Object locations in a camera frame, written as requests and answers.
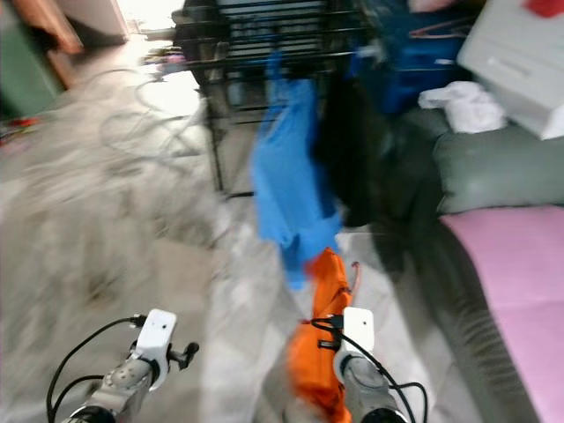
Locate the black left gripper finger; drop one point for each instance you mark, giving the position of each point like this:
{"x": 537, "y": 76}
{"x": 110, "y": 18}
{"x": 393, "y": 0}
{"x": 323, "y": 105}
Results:
{"x": 191, "y": 352}

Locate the orange shirt with round logo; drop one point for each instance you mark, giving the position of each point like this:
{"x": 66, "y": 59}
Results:
{"x": 326, "y": 282}

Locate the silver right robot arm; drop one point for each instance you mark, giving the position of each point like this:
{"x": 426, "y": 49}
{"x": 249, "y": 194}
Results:
{"x": 370, "y": 392}

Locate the light blue shirt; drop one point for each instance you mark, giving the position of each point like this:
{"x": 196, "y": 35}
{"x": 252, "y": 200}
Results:
{"x": 286, "y": 176}

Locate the black printed shirt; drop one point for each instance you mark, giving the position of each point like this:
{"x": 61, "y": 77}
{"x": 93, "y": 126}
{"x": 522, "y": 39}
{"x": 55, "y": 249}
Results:
{"x": 357, "y": 159}

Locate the black metal drying rack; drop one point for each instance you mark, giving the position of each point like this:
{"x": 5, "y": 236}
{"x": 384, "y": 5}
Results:
{"x": 247, "y": 35}

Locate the green cabinet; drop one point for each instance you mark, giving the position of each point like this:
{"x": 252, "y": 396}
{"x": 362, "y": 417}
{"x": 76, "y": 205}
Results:
{"x": 22, "y": 75}

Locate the pink blanket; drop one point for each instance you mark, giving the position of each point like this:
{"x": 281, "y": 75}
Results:
{"x": 515, "y": 291}

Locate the grey green sofa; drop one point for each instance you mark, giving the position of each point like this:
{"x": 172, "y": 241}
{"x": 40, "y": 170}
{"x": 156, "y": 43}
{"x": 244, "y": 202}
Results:
{"x": 493, "y": 167}

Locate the crumpled white cloth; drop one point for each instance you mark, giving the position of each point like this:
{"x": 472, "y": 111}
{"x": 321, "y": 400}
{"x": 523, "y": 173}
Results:
{"x": 467, "y": 106}

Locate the dark blue plastic crate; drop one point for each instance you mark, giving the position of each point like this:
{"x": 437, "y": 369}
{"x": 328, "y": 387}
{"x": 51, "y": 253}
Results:
{"x": 423, "y": 62}

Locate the white storage box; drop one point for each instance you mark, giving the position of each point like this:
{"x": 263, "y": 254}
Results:
{"x": 520, "y": 62}

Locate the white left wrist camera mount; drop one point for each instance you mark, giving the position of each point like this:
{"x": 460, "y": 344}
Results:
{"x": 159, "y": 333}

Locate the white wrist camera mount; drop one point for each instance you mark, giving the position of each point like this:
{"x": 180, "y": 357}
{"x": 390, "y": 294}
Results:
{"x": 159, "y": 333}
{"x": 358, "y": 330}

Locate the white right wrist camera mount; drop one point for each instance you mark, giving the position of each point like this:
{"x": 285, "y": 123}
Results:
{"x": 358, "y": 330}

